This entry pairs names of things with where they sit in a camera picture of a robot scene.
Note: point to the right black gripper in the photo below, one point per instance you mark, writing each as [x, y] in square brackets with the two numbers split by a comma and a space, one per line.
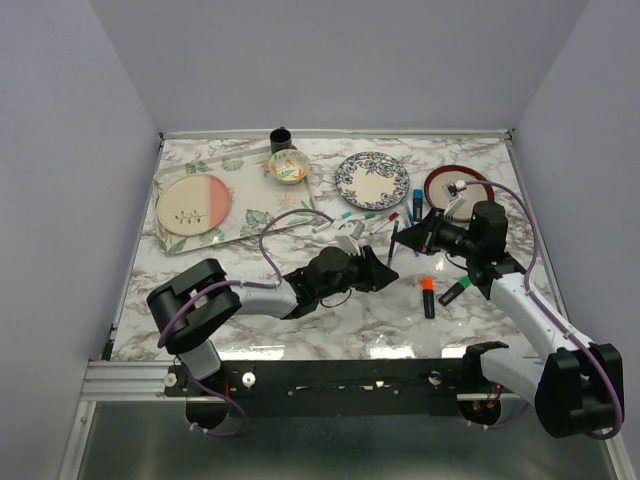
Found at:
[425, 233]

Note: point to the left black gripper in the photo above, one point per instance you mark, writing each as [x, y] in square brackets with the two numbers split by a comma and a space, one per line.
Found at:
[374, 274]

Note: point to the dark green pen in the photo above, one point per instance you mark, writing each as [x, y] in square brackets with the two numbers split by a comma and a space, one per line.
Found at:
[392, 244]

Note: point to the orange black highlighter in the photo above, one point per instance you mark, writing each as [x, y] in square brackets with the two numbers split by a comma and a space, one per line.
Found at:
[428, 297]

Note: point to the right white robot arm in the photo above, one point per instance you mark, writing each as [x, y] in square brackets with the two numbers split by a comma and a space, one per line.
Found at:
[577, 385]

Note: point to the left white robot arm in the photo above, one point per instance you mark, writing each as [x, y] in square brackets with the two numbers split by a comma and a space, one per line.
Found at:
[188, 309]

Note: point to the blue black highlighter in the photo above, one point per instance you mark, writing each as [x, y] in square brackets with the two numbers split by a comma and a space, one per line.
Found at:
[417, 205]

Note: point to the red rimmed brown plate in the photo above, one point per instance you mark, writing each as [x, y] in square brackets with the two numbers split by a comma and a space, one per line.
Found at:
[436, 198]

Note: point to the teal capped white marker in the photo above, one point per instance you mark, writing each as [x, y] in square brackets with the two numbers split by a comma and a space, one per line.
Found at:
[336, 223]

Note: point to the green black highlighter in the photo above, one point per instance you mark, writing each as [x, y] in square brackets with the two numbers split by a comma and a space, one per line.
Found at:
[455, 291]

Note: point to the blue floral plate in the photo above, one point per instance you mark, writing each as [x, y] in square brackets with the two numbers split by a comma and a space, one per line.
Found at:
[372, 181]

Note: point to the black mounting base bar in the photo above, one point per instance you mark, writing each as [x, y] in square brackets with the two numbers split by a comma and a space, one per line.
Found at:
[306, 388]

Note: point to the floral yellow bowl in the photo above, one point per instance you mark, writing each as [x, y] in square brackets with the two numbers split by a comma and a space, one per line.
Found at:
[289, 166]

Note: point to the floral rectangular tray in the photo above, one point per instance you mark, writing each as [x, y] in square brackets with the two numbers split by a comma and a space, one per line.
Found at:
[257, 197]

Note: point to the black cup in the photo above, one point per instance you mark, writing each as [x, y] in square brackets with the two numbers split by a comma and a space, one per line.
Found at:
[280, 139]

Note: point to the pink cream round plate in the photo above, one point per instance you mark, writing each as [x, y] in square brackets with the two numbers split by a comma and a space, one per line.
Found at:
[193, 205]

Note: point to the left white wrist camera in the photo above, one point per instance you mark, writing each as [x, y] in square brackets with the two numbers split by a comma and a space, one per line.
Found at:
[348, 235]

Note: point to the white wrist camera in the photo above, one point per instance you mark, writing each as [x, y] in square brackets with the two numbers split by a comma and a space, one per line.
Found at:
[348, 235]
[454, 192]

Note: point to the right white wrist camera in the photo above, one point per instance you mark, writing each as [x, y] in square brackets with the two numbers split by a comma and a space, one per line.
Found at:
[454, 192]

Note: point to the aluminium frame rail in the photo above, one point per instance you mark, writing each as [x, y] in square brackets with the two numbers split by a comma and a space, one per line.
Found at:
[109, 381]

